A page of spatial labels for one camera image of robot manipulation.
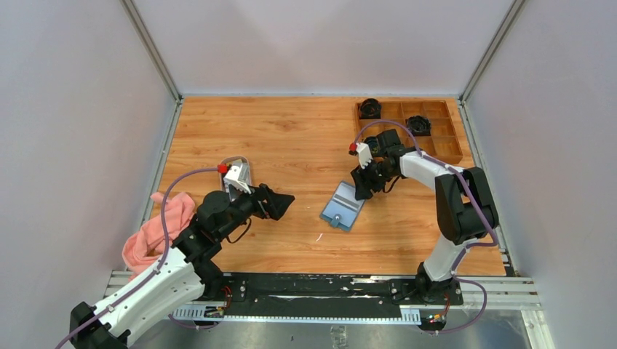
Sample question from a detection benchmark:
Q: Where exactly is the blue leather card holder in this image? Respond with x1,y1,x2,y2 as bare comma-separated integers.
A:
319,181,365,232

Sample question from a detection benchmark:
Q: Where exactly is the pink cloth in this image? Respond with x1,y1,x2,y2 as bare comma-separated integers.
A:
122,192,196,280

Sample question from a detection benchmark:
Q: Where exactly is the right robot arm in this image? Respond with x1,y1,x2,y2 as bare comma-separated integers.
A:
349,129,499,304

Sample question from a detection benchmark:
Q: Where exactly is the wooden compartment tray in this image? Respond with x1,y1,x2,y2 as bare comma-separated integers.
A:
355,98,463,164

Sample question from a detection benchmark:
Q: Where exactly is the black blue rosette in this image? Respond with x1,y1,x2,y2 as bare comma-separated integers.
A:
363,136,380,155

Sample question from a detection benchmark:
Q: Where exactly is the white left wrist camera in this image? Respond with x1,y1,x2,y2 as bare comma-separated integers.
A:
223,162,252,193

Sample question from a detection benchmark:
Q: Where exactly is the black rosette top left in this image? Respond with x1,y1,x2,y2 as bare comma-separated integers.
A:
358,98,382,120

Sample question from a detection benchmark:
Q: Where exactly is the black rosette middle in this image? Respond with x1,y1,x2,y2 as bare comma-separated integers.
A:
405,115,432,137

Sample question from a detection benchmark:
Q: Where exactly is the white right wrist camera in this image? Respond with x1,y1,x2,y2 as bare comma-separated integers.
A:
349,143,373,169

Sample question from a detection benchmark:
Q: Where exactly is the aluminium frame rail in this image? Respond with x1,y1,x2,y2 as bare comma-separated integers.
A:
97,271,541,329

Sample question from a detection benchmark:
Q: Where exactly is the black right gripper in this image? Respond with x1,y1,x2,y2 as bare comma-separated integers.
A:
351,157,398,201

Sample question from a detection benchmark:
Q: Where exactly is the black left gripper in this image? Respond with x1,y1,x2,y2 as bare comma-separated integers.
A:
216,180,293,240

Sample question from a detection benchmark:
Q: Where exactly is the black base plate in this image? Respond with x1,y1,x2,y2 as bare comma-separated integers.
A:
192,273,463,321

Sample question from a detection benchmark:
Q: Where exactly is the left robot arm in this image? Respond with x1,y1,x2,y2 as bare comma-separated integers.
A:
68,184,295,348

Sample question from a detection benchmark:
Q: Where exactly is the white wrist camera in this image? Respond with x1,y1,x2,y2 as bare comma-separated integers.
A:
223,162,252,193
349,143,373,169

